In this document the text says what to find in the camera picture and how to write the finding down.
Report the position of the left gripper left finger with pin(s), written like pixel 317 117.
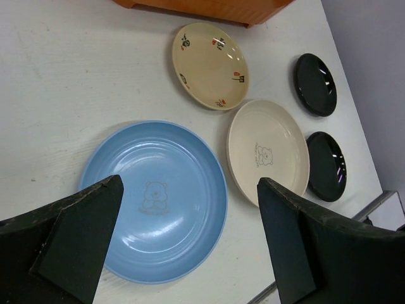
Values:
pixel 56 253

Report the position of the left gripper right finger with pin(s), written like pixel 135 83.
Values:
pixel 319 256

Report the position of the orange plastic bin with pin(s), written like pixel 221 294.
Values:
pixel 246 12

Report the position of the glossy black plate front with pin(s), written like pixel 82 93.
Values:
pixel 328 173

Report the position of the blue plastic plate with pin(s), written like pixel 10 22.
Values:
pixel 174 203

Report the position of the cream plastic plate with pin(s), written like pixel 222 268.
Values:
pixel 264 140

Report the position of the small beige patterned plate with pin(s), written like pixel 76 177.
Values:
pixel 210 66

